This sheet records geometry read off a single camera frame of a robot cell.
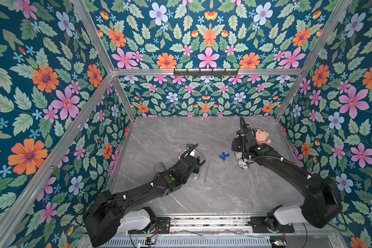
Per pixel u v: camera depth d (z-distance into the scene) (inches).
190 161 23.6
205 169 36.7
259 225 28.6
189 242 28.9
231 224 29.5
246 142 25.1
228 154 39.0
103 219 15.8
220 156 38.8
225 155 38.8
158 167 36.0
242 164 35.7
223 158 38.6
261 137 38.9
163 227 28.9
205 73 36.6
